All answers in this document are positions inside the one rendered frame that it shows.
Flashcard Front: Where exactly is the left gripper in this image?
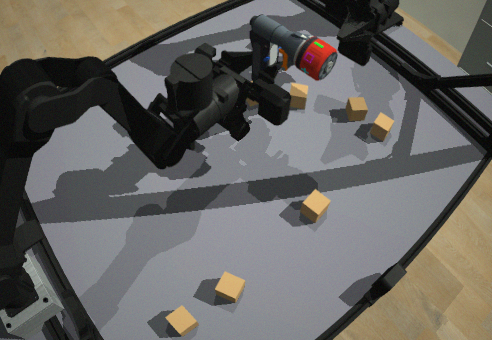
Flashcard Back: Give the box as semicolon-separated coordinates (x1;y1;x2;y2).
194;43;291;126

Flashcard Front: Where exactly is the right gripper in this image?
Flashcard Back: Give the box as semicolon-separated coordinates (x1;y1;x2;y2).
337;0;391;66

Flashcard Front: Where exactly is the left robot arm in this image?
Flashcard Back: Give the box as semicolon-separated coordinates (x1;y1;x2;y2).
0;53;250;318

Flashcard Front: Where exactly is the tan cube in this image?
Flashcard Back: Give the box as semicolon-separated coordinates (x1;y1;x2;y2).
370;113;394;141
290;83;308;109
165;305;199;336
345;97;368;121
215;272;245;303
300;189;330;223
246;98;259;106

